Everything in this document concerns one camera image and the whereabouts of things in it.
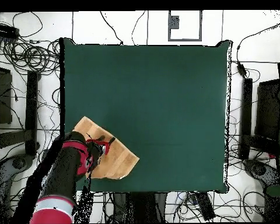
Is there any dark wheeled stand base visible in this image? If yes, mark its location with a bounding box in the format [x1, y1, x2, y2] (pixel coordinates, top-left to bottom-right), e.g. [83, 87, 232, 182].
[243, 159, 280, 187]
[0, 155, 34, 187]

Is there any long black cable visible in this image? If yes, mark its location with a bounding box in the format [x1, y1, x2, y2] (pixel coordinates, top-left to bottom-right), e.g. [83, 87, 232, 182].
[236, 13, 280, 64]

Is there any grey floor frame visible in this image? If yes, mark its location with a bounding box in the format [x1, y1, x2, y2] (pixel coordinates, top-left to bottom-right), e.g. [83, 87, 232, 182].
[167, 10, 203, 42]

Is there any thin black cable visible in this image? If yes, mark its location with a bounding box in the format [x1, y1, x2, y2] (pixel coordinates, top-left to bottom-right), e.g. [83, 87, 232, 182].
[131, 10, 146, 46]
[99, 10, 124, 46]

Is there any black box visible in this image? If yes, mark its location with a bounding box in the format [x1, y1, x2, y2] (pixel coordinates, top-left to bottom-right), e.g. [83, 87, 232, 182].
[0, 66, 13, 125]
[255, 79, 280, 141]

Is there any black power adapter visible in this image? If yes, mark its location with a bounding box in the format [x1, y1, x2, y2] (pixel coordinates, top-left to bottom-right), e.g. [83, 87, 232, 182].
[237, 63, 247, 78]

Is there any black cable coil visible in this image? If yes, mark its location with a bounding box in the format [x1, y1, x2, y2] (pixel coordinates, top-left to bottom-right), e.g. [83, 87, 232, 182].
[0, 34, 61, 75]

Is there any wide black power strip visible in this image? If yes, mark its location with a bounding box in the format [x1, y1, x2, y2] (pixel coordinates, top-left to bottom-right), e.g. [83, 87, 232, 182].
[195, 192, 216, 221]

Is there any dark green table cloth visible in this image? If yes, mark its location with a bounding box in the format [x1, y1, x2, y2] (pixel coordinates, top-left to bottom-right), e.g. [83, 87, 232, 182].
[59, 38, 233, 197]

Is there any orange terry towel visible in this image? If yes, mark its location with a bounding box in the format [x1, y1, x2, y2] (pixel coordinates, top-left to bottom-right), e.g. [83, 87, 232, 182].
[73, 115, 140, 180]

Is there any dark grey square plate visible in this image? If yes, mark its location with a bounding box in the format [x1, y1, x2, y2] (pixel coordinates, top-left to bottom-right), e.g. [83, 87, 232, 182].
[170, 15, 180, 30]

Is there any looped black cable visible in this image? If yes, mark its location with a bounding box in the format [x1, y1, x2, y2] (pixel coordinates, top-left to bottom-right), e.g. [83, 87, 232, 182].
[12, 12, 43, 38]

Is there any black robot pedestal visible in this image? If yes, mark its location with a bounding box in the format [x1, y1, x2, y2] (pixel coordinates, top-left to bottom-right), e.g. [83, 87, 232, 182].
[111, 192, 167, 223]

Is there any long black power strip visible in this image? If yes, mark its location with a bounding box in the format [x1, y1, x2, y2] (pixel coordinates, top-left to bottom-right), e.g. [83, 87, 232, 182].
[0, 23, 20, 39]

